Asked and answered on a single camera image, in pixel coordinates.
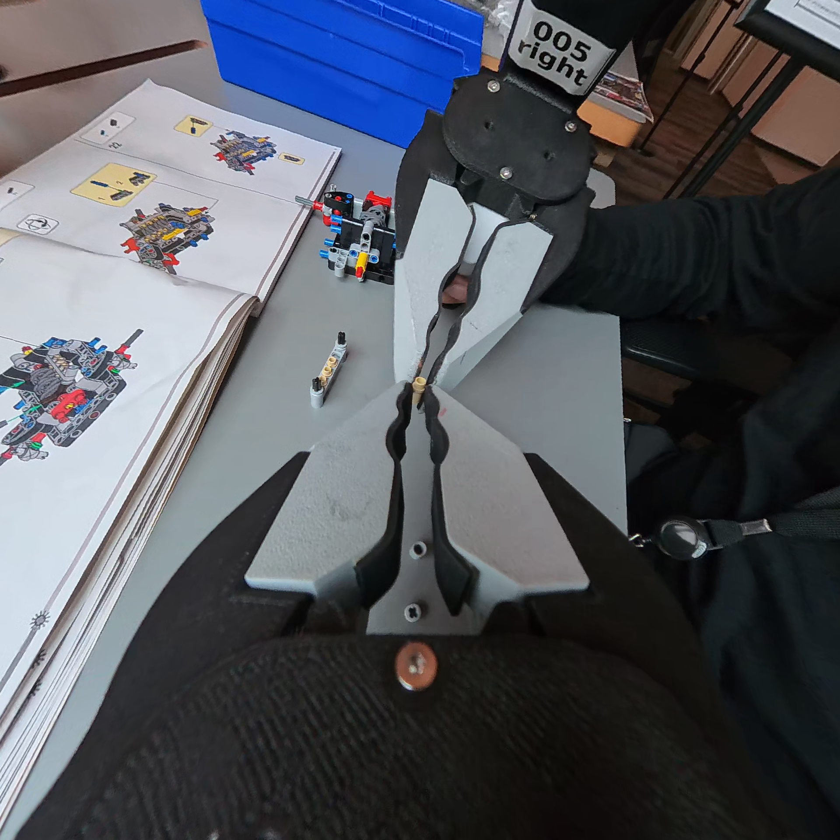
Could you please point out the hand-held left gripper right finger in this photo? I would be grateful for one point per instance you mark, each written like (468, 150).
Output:
(505, 518)

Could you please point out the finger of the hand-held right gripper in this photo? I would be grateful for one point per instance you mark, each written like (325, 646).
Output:
(508, 275)
(426, 262)

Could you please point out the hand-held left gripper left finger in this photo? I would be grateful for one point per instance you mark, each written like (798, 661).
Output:
(328, 505)

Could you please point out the tan lego pin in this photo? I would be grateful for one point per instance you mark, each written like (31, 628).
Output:
(418, 390)

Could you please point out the person's right forearm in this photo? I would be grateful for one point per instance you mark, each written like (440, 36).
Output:
(689, 256)

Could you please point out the black lego technic assembly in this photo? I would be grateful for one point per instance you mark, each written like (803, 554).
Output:
(358, 243)

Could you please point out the lego instruction booklet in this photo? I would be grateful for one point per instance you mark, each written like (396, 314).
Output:
(131, 275)

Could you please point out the person's right hand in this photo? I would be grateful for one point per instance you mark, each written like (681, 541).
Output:
(454, 292)

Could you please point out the printed magazine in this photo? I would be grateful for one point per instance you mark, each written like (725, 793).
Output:
(623, 95)

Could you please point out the short grey beam with pins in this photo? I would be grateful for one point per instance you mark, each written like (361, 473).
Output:
(326, 377)

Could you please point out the blue plastic bin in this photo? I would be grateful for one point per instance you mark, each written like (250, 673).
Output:
(341, 59)

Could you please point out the black sign stand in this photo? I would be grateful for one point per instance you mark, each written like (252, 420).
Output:
(727, 124)

